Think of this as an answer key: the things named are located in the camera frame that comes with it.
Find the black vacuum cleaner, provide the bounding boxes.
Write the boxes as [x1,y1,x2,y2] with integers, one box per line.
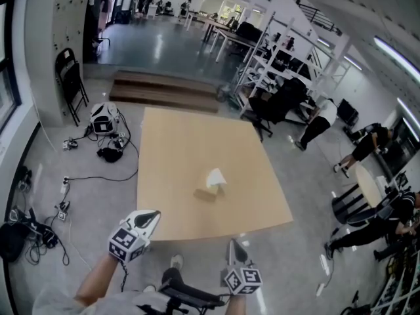
[339,290,372,315]

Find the clear plastic bag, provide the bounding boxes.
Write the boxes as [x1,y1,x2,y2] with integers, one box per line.
[216,83,232,103]

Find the person's left forearm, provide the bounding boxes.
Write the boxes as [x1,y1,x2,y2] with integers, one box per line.
[74,254,119,308]

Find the light wooden table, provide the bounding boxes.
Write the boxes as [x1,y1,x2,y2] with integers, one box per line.
[136,106,294,242]

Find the black monitor box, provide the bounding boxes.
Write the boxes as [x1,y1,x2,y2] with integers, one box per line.
[337,98,360,126]

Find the black floor cable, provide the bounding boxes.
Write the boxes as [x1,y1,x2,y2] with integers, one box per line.
[67,112,140,182]

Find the person's right forearm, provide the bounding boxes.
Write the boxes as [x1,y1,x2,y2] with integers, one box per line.
[226,293,247,315]

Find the black chest-mounted device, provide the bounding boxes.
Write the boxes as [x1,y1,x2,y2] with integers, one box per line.
[137,280,228,315]

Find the white paper object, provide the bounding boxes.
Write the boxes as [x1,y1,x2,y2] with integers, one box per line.
[205,167,228,188]

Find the black folding chair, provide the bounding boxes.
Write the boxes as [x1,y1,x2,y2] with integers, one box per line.
[61,62,90,127]
[54,47,81,121]

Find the cluttered white shelf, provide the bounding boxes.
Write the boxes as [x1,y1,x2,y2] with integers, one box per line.
[370,241,420,315]

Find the person's grey shirt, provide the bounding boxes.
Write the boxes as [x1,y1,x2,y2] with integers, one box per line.
[31,289,172,315]

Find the person's leg in black trousers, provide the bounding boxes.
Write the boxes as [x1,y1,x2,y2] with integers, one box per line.
[161,266,183,289]

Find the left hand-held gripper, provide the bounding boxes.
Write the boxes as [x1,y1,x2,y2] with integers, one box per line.
[108,209,162,263]

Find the dark hanging clothes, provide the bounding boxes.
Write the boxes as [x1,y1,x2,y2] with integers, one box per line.
[83,0,110,46]

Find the black pouch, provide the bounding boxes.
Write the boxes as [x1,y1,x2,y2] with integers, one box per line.
[96,147,124,164]

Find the white locker cabinet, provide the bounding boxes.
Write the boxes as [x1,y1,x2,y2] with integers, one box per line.
[24,0,96,128]

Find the long ceiling light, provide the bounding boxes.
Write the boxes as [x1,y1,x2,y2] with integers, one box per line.
[343,54,364,72]
[373,36,420,79]
[396,96,420,128]

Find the black backpack with white straps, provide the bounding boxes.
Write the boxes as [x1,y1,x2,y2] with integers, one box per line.
[9,205,60,249]

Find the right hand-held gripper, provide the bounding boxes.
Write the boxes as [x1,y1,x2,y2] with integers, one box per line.
[223,238,264,297]

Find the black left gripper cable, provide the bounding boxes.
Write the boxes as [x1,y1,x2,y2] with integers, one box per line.
[118,260,129,292]

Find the wooden steps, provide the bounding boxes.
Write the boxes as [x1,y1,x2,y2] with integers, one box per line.
[108,70,221,114]

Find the round black bag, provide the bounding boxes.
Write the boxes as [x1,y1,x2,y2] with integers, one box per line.
[0,222,31,264]

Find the black office chair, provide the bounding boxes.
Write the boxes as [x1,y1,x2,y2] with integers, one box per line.
[247,77,308,142]

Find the round white table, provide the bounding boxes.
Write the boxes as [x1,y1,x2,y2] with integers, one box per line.
[331,164,383,226]

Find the black cabinet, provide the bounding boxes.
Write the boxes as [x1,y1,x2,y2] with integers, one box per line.
[383,116,420,177]

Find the white metal shelving rack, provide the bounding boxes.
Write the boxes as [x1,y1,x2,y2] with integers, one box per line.
[234,10,350,125]

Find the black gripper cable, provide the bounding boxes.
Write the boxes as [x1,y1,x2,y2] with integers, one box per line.
[118,260,129,292]
[209,292,234,305]

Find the white framed desk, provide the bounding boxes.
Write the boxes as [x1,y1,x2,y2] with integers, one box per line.
[185,11,264,64]

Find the black framed window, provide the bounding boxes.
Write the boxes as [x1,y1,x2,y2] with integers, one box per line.
[0,0,22,125]

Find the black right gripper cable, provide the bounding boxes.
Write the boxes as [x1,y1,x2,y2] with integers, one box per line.
[209,292,234,305]

